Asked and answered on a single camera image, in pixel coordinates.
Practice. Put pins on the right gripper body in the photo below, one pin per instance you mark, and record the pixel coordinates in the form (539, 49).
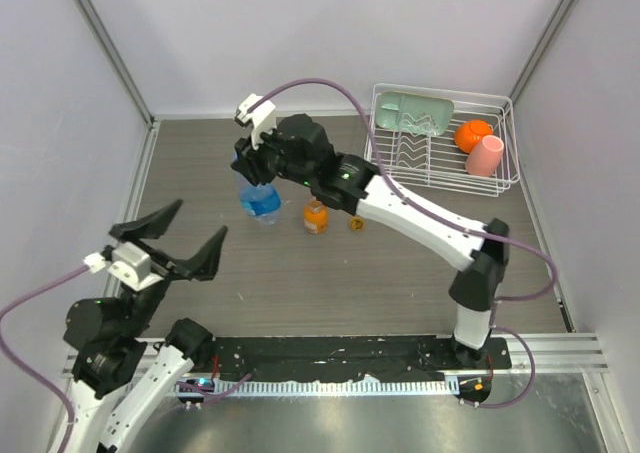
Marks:
(262, 165)

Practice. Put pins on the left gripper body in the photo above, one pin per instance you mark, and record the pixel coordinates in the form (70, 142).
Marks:
(161, 266)

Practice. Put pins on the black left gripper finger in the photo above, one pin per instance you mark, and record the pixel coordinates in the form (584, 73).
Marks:
(151, 226)
(204, 264)

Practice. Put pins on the clear blue water bottle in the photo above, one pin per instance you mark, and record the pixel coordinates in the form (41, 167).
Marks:
(261, 202)

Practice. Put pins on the orange juice bottle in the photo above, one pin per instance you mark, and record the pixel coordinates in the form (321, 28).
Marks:
(315, 217)

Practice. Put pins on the orange bottle cap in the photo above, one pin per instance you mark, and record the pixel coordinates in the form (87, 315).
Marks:
(356, 223)

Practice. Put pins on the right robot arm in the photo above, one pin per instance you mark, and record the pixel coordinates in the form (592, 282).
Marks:
(297, 149)

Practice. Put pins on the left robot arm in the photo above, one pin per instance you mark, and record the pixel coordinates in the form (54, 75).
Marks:
(108, 406)

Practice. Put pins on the mint green divided tray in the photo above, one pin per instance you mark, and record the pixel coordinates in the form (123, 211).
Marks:
(412, 113)

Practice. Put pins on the orange bowl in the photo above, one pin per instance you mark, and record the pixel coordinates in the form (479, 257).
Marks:
(469, 134)

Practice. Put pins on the pink cup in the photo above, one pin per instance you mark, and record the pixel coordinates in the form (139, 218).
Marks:
(485, 157)

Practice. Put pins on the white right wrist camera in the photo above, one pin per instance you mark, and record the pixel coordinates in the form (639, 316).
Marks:
(258, 115)

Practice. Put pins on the white wire dish rack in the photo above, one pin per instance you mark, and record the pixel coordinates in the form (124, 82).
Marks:
(435, 161)

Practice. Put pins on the white slotted cable duct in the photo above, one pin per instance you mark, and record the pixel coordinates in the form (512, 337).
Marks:
(368, 386)

